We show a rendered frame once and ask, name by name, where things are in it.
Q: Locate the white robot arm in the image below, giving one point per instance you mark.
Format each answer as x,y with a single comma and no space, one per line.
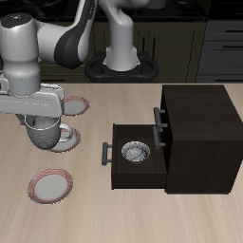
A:
22,47

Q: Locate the black and white bowl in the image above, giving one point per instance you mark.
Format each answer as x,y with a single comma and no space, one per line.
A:
135,152

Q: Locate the flat black base plate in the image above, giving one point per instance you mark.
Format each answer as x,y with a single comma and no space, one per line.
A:
95,70

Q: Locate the dark wooden cabinet drawer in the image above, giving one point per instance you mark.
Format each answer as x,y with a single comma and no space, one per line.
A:
139,180

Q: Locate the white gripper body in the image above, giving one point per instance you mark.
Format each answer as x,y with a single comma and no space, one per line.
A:
34,104

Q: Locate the grey porcelain mug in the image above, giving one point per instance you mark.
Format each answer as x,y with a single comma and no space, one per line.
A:
42,134

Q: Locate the dark kitchen cupboards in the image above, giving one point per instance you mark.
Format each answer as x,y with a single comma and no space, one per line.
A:
177,47

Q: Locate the dark wooden cabinet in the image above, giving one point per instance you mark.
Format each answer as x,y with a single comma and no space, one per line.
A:
202,139

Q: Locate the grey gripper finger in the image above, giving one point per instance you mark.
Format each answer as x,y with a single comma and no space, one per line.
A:
21,119

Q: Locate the red rimmed grey plate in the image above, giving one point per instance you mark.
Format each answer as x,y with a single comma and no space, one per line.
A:
50,186
70,144
76,106

